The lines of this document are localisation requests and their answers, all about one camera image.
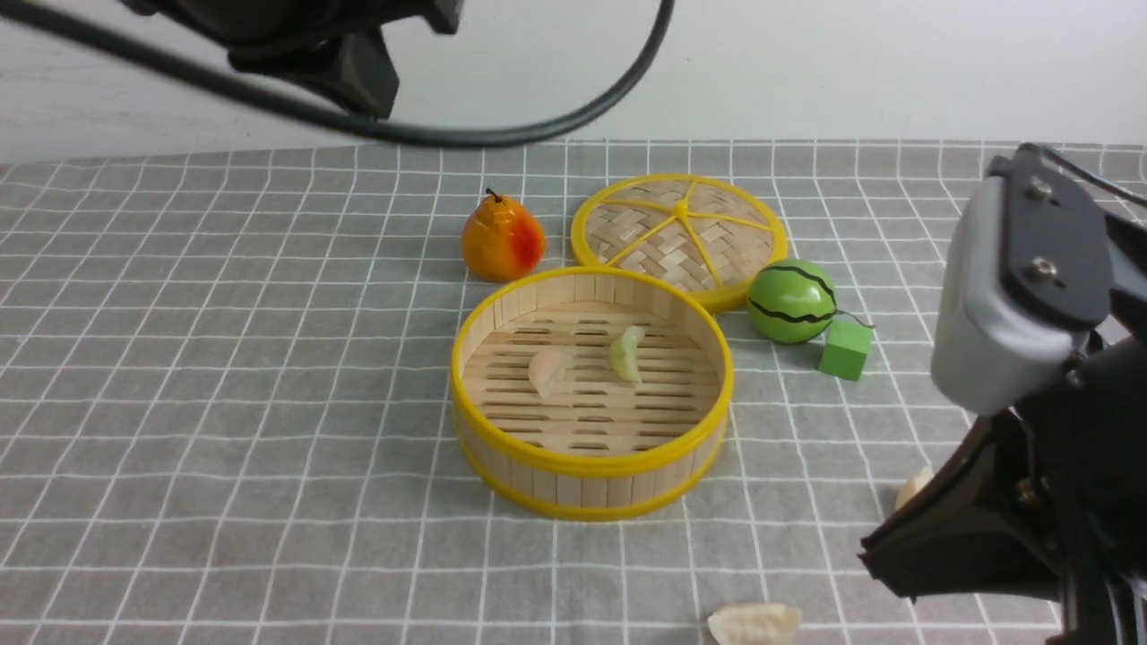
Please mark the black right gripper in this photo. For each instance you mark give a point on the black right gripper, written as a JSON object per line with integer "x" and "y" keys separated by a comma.
{"x": 1048, "y": 499}

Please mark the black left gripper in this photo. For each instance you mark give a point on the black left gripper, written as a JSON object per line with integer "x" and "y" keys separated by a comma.
{"x": 335, "y": 49}

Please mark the white toy dumpling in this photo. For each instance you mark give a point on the white toy dumpling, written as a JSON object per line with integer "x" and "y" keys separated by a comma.
{"x": 912, "y": 486}
{"x": 755, "y": 623}

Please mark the white toy dumpling front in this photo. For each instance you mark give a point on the white toy dumpling front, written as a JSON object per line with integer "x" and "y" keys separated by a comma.
{"x": 755, "y": 623}

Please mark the pink toy dumpling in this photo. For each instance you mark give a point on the pink toy dumpling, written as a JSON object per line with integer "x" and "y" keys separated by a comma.
{"x": 546, "y": 369}

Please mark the green toy dumpling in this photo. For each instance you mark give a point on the green toy dumpling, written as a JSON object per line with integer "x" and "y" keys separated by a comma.
{"x": 623, "y": 354}

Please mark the yellow rimmed woven steamer lid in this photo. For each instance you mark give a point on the yellow rimmed woven steamer lid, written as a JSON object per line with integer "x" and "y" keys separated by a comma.
{"x": 698, "y": 234}

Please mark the yellow rimmed bamboo steamer tray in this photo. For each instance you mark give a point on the yellow rimmed bamboo steamer tray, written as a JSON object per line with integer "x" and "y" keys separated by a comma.
{"x": 598, "y": 449}

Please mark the orange toy pear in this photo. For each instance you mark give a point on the orange toy pear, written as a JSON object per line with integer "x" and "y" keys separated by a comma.
{"x": 502, "y": 241}

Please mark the green wooden cube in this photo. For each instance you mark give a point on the green wooden cube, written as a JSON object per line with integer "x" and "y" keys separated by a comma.
{"x": 846, "y": 350}

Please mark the green toy watermelon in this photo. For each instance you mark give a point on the green toy watermelon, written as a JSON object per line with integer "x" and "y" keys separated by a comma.
{"x": 791, "y": 301}

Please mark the grey checked tablecloth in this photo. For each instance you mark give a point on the grey checked tablecloth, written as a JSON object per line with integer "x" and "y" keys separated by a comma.
{"x": 226, "y": 419}

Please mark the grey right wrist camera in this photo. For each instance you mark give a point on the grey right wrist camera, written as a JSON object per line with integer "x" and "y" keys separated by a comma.
{"x": 1027, "y": 278}

